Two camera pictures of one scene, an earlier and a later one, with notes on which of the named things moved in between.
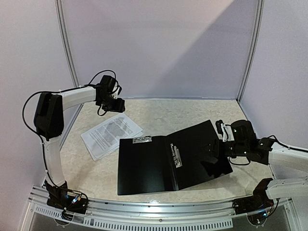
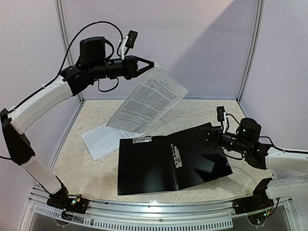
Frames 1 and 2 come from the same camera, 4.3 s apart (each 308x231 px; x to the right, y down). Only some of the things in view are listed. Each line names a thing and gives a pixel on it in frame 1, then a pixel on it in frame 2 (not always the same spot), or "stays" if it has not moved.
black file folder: (172, 162) stays
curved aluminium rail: (159, 208) stays
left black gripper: (119, 107) to (131, 66)
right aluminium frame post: (254, 50) stays
